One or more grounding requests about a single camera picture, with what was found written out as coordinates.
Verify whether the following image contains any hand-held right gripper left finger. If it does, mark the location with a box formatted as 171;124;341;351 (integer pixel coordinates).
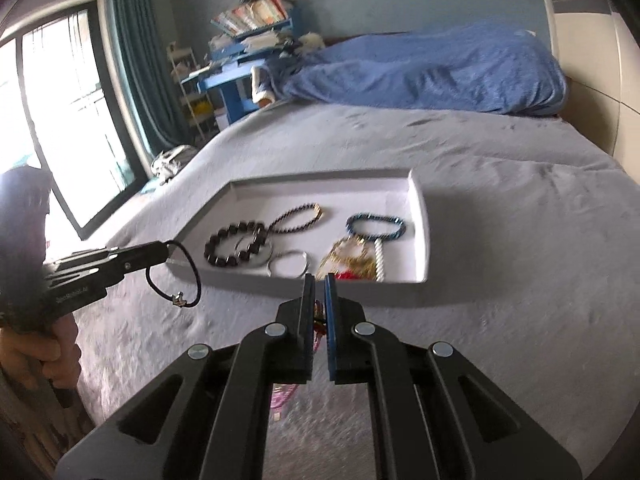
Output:
55;274;317;480

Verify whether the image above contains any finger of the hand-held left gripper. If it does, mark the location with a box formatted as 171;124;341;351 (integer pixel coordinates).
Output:
106;241;172;277

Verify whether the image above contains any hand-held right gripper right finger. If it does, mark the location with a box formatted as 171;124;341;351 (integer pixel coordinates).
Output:
324;272;583;480

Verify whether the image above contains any black cord bracelet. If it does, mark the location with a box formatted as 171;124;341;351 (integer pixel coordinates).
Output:
145;240;202;309

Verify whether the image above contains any pink cord bracelet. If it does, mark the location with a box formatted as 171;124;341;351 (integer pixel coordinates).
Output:
269;299;329;427

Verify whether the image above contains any gold chain red bead jewelry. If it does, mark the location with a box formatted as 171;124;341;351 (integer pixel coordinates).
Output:
314;236;382;282

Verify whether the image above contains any silver wire bangle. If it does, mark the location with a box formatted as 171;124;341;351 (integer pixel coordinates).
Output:
267;250;310;280

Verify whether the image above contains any white pearl bracelet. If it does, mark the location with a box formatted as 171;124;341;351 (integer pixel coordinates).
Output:
372;239;389;282

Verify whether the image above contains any dark bead bracelet gold clasp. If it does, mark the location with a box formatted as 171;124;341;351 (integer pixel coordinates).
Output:
268;202;324;235

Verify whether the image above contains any blue bead bracelet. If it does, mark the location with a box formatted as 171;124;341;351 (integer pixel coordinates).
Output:
345;213;406;241

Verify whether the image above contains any grey cardboard box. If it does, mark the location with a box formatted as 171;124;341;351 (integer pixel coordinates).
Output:
167;168;432;307

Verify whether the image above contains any person's left hand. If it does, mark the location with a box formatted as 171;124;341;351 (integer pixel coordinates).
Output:
0;316;83;392

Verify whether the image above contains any grey white bag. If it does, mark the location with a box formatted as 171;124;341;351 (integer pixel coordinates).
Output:
149;144;197;182

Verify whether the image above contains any white storage rack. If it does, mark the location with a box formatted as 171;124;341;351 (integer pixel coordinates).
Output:
166;41;222;144

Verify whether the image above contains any black framed window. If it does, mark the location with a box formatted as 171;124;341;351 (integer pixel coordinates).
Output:
0;0;152;242

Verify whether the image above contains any blue desk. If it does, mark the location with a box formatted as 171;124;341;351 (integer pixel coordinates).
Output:
179;7;302;127

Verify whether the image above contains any grey fleece bed cover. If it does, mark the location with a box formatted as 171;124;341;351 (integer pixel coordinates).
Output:
44;101;640;480

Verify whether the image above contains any teal curtain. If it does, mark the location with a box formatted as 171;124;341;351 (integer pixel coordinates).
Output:
104;0;202;162

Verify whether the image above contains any stack of papers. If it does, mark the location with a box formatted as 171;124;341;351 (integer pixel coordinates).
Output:
209;30;297;57

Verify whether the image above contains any row of books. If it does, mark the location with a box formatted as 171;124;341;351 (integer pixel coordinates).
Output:
210;0;294;37

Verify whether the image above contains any white fluffy toy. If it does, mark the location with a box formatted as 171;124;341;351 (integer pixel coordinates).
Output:
298;31;327;54

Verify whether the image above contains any blue blanket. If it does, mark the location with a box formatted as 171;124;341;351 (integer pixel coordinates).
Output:
251;20;569;117

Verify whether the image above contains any black bead bracelet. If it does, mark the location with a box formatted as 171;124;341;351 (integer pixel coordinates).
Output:
204;220;269;267

